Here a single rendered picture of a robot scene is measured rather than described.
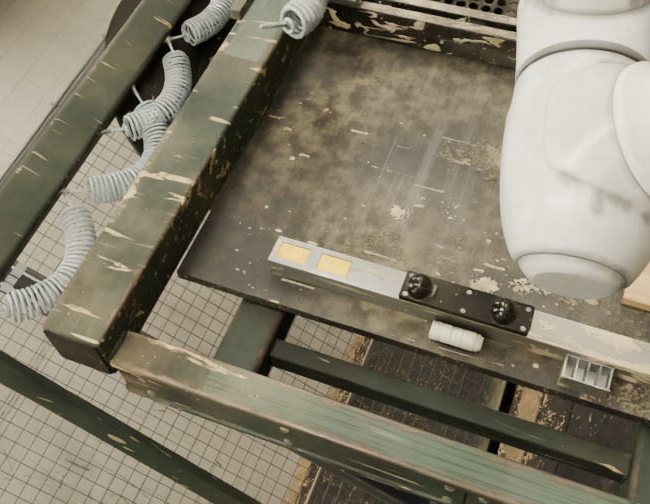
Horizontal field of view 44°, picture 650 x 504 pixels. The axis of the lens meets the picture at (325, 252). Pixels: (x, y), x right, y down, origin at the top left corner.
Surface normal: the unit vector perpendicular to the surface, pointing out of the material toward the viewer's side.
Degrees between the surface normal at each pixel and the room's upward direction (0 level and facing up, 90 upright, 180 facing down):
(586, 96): 23
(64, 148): 90
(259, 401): 60
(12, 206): 90
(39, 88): 90
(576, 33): 48
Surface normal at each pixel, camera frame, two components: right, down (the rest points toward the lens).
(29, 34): 0.41, -0.32
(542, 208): -0.67, -0.11
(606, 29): -0.03, -0.29
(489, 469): -0.06, -0.55
